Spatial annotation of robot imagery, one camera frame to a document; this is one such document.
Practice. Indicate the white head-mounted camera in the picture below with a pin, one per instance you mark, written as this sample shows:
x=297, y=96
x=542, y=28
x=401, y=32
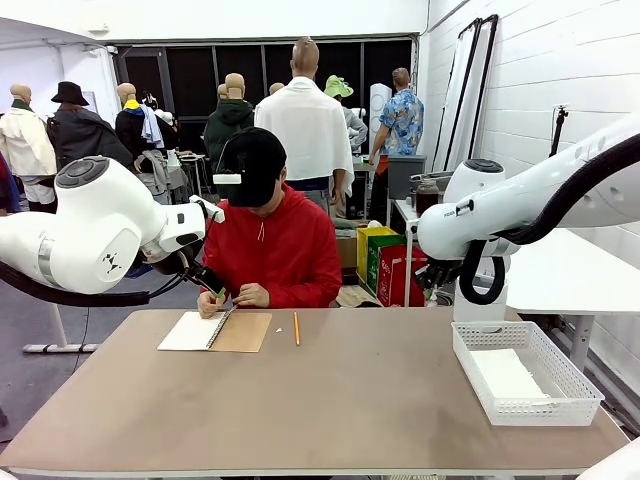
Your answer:
x=227, y=178

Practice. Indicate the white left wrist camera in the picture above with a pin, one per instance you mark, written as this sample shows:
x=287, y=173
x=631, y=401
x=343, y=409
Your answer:
x=212, y=209

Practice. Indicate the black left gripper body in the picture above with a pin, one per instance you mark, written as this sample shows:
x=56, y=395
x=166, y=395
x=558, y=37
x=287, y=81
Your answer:
x=205, y=276

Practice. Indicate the grey-green cloth pile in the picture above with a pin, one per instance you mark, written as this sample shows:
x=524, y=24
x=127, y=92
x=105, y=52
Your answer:
x=355, y=229

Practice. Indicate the red shopping bag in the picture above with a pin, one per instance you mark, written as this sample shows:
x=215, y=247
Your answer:
x=395, y=285

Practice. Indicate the black cap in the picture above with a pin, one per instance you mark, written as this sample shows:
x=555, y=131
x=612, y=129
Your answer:
x=262, y=160

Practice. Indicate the mannequin with black hat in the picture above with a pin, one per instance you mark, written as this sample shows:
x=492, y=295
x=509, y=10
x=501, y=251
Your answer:
x=80, y=135

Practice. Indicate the person's left hand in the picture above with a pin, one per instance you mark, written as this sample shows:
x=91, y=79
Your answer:
x=254, y=296

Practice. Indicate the beige floor mat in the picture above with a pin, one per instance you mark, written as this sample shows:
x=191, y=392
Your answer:
x=360, y=297

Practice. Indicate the black tripod stand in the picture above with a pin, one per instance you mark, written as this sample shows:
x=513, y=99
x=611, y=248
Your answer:
x=556, y=135

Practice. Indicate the yellow green box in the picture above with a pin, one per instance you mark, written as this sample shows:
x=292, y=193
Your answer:
x=362, y=250

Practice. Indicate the brown cardboard box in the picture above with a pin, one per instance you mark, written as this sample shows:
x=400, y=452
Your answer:
x=347, y=252

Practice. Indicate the person in red hoodie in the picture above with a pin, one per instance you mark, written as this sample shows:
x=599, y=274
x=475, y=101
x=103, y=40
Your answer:
x=290, y=255

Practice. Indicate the grey garment on rack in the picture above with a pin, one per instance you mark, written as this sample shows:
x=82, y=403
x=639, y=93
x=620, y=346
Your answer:
x=157, y=172

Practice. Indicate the mannequin with yellow collar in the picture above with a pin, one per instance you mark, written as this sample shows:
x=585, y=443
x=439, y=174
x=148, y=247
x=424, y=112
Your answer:
x=130, y=130

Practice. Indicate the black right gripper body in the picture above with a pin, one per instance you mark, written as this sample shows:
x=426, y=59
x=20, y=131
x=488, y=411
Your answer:
x=440, y=272

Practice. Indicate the bare beige mannequin head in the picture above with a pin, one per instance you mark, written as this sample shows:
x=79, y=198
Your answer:
x=222, y=91
x=276, y=89

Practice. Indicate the spiral notebook with brown cover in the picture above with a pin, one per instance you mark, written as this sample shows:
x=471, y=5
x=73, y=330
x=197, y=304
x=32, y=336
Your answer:
x=245, y=332

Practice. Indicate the mannequin in cream jacket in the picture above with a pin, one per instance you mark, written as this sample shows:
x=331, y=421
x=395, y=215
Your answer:
x=25, y=145

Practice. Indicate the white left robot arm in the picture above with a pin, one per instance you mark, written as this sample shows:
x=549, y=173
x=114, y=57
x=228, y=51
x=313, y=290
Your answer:
x=100, y=225

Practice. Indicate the person's right hand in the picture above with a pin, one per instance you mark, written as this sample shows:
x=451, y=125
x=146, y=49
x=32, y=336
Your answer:
x=209, y=306

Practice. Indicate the dark red blue garment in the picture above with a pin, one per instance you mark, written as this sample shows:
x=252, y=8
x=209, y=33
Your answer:
x=7, y=185

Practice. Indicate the glass jar with dark liquid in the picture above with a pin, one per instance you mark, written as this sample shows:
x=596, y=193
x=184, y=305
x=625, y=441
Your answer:
x=427, y=195

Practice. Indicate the mannequin in dark green jacket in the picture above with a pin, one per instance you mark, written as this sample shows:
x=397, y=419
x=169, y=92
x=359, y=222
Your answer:
x=227, y=120

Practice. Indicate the white metal stand base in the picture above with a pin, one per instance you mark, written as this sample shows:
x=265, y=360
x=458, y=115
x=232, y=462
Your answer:
x=60, y=348

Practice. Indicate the person's left forearm red sleeve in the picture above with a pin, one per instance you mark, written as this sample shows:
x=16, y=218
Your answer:
x=305, y=297

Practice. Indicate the white tower fan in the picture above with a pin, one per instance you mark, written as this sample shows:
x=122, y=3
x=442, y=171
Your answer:
x=380, y=107

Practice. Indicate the black framed white panel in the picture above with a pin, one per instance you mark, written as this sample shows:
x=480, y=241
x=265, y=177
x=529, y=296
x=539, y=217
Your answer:
x=475, y=110
x=455, y=110

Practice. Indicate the grey plastic bin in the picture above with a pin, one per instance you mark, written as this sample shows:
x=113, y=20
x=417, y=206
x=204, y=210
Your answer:
x=405, y=172

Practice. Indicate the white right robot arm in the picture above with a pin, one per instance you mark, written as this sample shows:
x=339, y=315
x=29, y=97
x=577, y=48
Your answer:
x=450, y=230

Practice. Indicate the green shopping bag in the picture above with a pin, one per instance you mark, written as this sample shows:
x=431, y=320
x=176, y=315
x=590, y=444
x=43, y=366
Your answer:
x=375, y=260

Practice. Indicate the grey metal tray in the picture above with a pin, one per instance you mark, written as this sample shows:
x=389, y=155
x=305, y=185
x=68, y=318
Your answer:
x=435, y=176

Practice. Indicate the white plastic mesh basket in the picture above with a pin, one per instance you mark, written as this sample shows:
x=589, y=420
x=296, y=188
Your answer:
x=545, y=417

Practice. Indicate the white round trash can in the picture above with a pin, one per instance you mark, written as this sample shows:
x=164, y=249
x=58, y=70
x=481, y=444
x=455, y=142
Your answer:
x=480, y=312

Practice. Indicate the large white side table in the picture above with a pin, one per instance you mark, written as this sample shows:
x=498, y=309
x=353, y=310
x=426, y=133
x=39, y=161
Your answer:
x=575, y=280

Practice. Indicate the white paper sheet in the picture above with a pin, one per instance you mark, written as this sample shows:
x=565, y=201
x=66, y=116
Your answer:
x=500, y=372

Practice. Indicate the mannequin with green hat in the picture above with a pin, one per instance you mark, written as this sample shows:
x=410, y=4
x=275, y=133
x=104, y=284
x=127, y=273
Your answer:
x=337, y=87

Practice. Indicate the mannequin in blue floral shirt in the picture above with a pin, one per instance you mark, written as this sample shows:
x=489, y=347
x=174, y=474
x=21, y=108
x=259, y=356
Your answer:
x=402, y=125

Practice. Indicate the mannequin with white cape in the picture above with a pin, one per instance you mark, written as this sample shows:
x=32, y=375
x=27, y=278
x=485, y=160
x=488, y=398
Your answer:
x=300, y=125

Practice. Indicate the small white table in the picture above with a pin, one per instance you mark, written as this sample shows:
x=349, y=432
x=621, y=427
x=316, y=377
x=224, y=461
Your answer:
x=406, y=212

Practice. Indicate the orange pencil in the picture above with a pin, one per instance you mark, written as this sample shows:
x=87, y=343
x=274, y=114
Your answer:
x=296, y=330

